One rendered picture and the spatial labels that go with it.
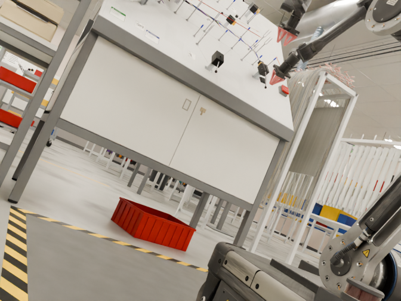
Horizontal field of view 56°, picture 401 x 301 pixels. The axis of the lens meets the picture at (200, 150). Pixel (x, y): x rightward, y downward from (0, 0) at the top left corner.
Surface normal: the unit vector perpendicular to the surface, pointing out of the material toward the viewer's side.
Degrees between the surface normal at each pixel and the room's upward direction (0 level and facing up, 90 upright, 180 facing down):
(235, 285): 90
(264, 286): 90
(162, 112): 90
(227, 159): 90
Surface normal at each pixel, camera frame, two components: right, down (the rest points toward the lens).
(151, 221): 0.61, 0.18
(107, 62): 0.43, 0.09
